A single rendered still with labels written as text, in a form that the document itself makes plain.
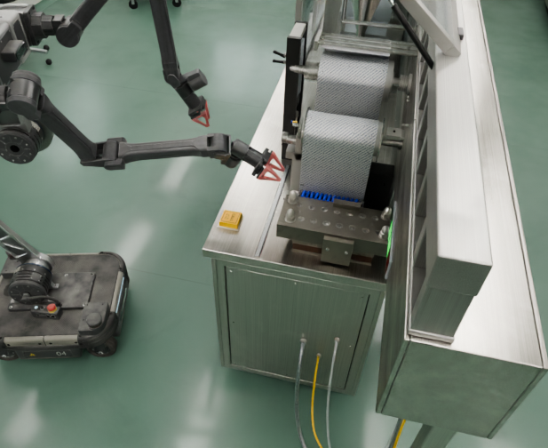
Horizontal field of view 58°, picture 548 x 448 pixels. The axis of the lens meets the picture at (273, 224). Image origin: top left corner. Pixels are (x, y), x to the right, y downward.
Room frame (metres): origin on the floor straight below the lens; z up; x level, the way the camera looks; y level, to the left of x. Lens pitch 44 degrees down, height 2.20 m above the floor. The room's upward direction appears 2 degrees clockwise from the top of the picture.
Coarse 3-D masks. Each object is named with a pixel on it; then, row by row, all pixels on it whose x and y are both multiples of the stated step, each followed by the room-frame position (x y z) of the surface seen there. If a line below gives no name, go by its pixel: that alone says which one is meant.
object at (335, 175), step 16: (304, 160) 1.37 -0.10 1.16; (320, 160) 1.36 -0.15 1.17; (336, 160) 1.35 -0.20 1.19; (352, 160) 1.34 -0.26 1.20; (304, 176) 1.37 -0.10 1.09; (320, 176) 1.36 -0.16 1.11; (336, 176) 1.35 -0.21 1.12; (352, 176) 1.34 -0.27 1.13; (368, 176) 1.33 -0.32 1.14; (320, 192) 1.36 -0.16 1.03; (336, 192) 1.35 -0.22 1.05; (352, 192) 1.34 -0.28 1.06
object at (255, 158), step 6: (252, 150) 1.40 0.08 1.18; (264, 150) 1.44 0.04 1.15; (246, 156) 1.39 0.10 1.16; (252, 156) 1.38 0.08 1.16; (258, 156) 1.39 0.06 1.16; (246, 162) 1.38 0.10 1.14; (252, 162) 1.38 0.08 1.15; (258, 162) 1.37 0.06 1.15; (258, 168) 1.35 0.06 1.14; (252, 174) 1.35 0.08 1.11
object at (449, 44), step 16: (400, 0) 1.20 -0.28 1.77; (416, 0) 1.19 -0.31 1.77; (448, 0) 1.49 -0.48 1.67; (400, 16) 1.18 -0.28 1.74; (416, 16) 1.19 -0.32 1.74; (432, 16) 1.20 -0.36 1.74; (448, 16) 1.37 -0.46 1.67; (432, 32) 1.18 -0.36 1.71; (448, 48) 1.17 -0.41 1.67; (432, 64) 1.16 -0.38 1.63
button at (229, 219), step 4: (224, 212) 1.35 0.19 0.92; (228, 212) 1.35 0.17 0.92; (232, 212) 1.35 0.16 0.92; (236, 212) 1.35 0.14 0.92; (240, 212) 1.35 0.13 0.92; (224, 216) 1.33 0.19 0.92; (228, 216) 1.33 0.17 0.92; (232, 216) 1.33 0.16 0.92; (236, 216) 1.33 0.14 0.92; (240, 216) 1.33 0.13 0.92; (220, 220) 1.31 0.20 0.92; (224, 220) 1.31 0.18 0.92; (228, 220) 1.31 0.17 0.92; (232, 220) 1.31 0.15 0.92; (236, 220) 1.31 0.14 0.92; (240, 220) 1.33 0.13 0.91; (220, 224) 1.30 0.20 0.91; (224, 224) 1.30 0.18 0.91; (228, 224) 1.29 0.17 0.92; (232, 224) 1.29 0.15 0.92; (236, 224) 1.29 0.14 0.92; (236, 228) 1.29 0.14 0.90
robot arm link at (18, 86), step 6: (12, 78) 1.23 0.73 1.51; (18, 78) 1.23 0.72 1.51; (24, 78) 1.24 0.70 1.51; (12, 84) 1.22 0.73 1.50; (18, 84) 1.21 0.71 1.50; (24, 84) 1.22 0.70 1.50; (30, 84) 1.23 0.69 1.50; (36, 84) 1.25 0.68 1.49; (12, 90) 1.20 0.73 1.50; (18, 90) 1.20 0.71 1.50; (24, 90) 1.20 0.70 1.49; (30, 90) 1.21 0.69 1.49; (36, 90) 1.23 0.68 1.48; (6, 96) 1.22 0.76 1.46; (30, 96) 1.20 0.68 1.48; (36, 96) 1.22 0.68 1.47; (6, 102) 1.20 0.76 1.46; (36, 102) 1.21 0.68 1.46
